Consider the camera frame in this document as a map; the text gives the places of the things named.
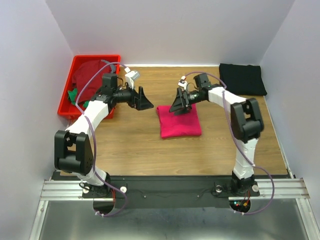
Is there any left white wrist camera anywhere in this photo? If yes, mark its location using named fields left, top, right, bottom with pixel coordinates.
left=125, top=70, right=140, bottom=90

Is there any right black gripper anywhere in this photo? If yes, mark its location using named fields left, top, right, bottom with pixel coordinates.
left=169, top=87, right=205, bottom=117

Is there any dark red t shirt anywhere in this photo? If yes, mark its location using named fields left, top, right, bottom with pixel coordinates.
left=72, top=60, right=114, bottom=104

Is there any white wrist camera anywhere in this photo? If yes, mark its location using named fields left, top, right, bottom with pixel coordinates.
left=125, top=70, right=140, bottom=90
left=177, top=76, right=188, bottom=91

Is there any grey t shirt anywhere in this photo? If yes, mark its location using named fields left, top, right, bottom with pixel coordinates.
left=100, top=59, right=119, bottom=74

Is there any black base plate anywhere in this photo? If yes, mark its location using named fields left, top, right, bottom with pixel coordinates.
left=46, top=176, right=260, bottom=213

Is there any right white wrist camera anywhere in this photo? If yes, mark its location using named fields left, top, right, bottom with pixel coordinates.
left=177, top=76, right=188, bottom=91

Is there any folded black t shirt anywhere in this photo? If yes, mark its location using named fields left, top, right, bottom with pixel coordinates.
left=219, top=63, right=268, bottom=96

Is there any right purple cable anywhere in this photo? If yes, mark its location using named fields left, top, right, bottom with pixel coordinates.
left=181, top=71, right=276, bottom=216

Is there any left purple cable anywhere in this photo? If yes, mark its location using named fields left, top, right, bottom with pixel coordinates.
left=74, top=61, right=131, bottom=217

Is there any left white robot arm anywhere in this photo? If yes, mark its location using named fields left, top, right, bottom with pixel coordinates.
left=54, top=70, right=154, bottom=197

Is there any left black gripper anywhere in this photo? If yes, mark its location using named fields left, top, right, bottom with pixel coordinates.
left=113, top=81, right=154, bottom=111

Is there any pink t shirt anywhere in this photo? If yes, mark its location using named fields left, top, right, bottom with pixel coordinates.
left=156, top=104, right=202, bottom=139

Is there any green t shirt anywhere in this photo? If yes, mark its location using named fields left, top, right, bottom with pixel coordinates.
left=67, top=88, right=90, bottom=109

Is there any purple cable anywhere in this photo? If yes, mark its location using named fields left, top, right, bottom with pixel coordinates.
left=181, top=71, right=276, bottom=216
left=74, top=61, right=131, bottom=217

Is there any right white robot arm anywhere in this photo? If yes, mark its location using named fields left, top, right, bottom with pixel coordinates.
left=169, top=71, right=264, bottom=195

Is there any red plastic bin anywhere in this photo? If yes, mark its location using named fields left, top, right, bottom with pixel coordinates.
left=57, top=53, right=122, bottom=120

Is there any aluminium frame rail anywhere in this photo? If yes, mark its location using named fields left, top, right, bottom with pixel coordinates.
left=28, top=117, right=320, bottom=240

